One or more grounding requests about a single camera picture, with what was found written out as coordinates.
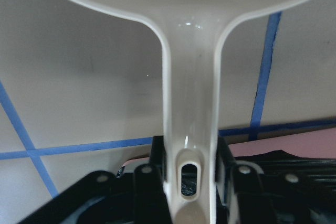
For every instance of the pink bin black bag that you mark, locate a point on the pink bin black bag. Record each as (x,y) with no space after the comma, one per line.
(302,189)

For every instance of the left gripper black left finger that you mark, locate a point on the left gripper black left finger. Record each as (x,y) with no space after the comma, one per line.
(150,202)

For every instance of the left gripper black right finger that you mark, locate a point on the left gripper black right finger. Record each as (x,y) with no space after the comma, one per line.
(240,194)

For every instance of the white plastic dustpan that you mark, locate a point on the white plastic dustpan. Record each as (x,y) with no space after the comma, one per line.
(192,34)

